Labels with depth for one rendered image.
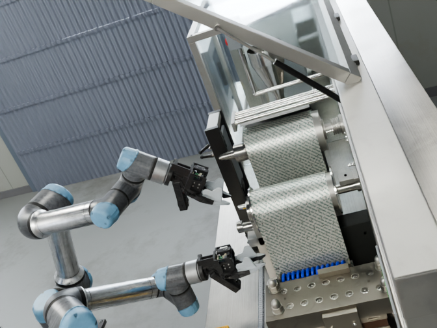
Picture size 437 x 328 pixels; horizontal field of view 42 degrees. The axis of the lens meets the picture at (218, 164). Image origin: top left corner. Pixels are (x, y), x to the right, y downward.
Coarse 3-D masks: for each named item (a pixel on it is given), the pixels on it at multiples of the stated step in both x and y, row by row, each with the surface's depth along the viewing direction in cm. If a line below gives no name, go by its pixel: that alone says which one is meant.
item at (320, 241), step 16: (304, 224) 172; (320, 224) 172; (336, 224) 171; (272, 240) 176; (288, 240) 176; (304, 240) 175; (320, 240) 175; (336, 240) 174; (272, 256) 179; (288, 256) 179; (304, 256) 178; (320, 256) 178; (336, 256) 177
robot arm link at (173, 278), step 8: (176, 264) 186; (184, 264) 184; (160, 272) 185; (168, 272) 184; (176, 272) 183; (184, 272) 182; (160, 280) 184; (168, 280) 183; (176, 280) 183; (184, 280) 183; (160, 288) 185; (168, 288) 185; (176, 288) 185; (184, 288) 186
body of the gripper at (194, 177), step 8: (176, 160) 173; (176, 168) 172; (184, 168) 171; (192, 168) 173; (200, 168) 175; (208, 168) 177; (168, 176) 172; (176, 176) 175; (184, 176) 173; (192, 176) 171; (200, 176) 171; (184, 184) 175; (192, 184) 173; (200, 184) 173; (184, 192) 174; (192, 192) 173; (200, 192) 175
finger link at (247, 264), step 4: (244, 260) 178; (248, 260) 177; (240, 264) 179; (244, 264) 179; (248, 264) 178; (252, 264) 178; (256, 264) 179; (260, 264) 179; (264, 264) 179; (240, 268) 180; (244, 268) 180; (248, 268) 179; (252, 268) 178; (256, 268) 178; (252, 272) 179
